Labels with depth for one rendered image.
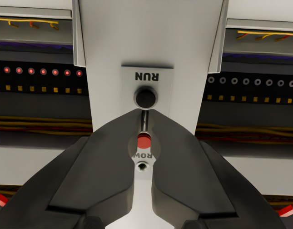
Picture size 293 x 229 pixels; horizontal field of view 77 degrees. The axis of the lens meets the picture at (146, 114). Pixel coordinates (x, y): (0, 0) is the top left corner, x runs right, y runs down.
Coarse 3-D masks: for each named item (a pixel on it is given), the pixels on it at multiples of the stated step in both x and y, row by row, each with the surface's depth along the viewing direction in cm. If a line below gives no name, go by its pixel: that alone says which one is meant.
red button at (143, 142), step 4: (140, 136) 17; (144, 136) 16; (148, 136) 17; (140, 140) 17; (144, 140) 17; (148, 140) 17; (140, 144) 17; (144, 144) 17; (148, 144) 17; (144, 148) 17
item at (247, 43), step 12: (228, 36) 19; (240, 36) 18; (252, 36) 19; (264, 36) 18; (276, 36) 19; (288, 36) 18; (228, 48) 19; (240, 48) 19; (252, 48) 20; (264, 48) 20; (276, 48) 20; (288, 48) 20
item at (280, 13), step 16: (224, 0) 12; (240, 0) 13; (256, 0) 13; (272, 0) 13; (288, 0) 12; (224, 16) 12; (240, 16) 16; (256, 16) 16; (272, 16) 16; (288, 16) 15; (224, 32) 12; (224, 64) 31; (240, 64) 31; (256, 64) 31; (272, 64) 31
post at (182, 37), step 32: (96, 0) 12; (128, 0) 12; (160, 0) 12; (192, 0) 12; (96, 32) 13; (128, 32) 13; (160, 32) 13; (192, 32) 13; (96, 64) 14; (128, 64) 14; (160, 64) 14; (192, 64) 14; (96, 96) 15; (192, 96) 15; (96, 128) 17; (192, 128) 17; (128, 224) 24; (160, 224) 24
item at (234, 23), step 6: (228, 24) 17; (234, 24) 17; (240, 24) 17; (246, 24) 17; (252, 24) 17; (258, 24) 17; (264, 24) 17; (270, 24) 17; (276, 24) 17; (282, 24) 17; (288, 24) 17; (288, 30) 17
